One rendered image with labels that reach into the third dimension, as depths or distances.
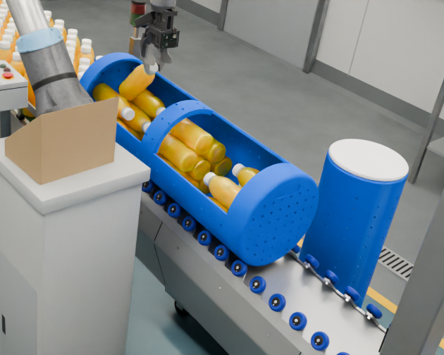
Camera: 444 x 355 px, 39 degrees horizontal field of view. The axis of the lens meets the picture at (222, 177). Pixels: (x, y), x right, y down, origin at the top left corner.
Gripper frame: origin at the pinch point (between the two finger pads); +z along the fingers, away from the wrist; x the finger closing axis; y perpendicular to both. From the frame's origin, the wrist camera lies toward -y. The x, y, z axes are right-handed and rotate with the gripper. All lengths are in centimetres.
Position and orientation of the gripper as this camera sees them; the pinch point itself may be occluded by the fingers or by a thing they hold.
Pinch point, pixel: (152, 67)
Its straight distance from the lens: 201.2
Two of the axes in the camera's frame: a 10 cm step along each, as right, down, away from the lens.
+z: -1.5, 8.6, 4.9
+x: 7.7, -2.1, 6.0
